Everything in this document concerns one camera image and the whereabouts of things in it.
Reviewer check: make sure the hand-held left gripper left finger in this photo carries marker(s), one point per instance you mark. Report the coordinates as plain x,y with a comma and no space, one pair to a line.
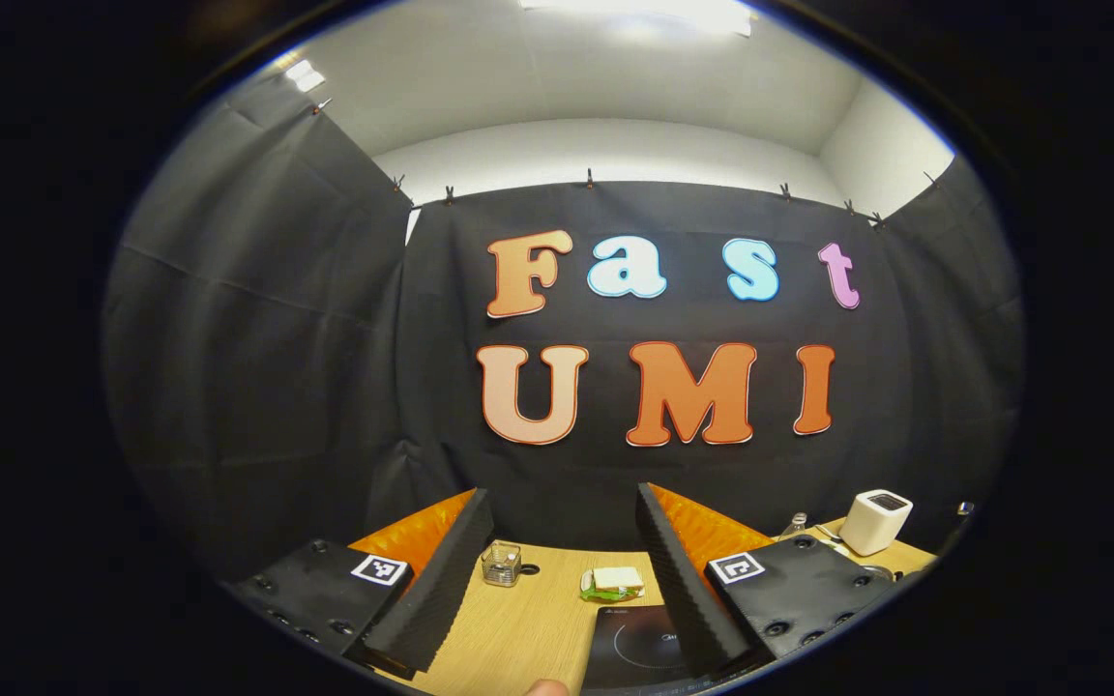
441,590

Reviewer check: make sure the row of black cloth clips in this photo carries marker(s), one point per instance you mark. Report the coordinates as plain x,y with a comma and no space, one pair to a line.
589,179

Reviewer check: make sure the black backdrop cloth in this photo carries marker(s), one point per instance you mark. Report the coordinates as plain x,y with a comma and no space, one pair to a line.
277,387

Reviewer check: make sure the white boxy appliance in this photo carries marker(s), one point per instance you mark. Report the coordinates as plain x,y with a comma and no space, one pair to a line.
874,524

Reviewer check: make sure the large ceiling light panel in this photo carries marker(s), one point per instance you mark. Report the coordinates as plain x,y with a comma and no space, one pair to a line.
634,12

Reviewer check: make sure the white sandwich plate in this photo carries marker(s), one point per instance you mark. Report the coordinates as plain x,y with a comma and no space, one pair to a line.
585,582

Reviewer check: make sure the black induction cooktop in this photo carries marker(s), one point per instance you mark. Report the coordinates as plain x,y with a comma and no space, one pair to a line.
634,648

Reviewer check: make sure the clear plastic bottle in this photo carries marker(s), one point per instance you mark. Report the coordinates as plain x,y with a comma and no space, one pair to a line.
795,526

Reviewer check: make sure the small ceiling light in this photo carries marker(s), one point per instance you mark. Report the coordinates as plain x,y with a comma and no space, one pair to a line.
305,75

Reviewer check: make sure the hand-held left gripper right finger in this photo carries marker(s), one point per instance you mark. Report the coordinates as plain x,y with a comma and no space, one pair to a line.
688,599

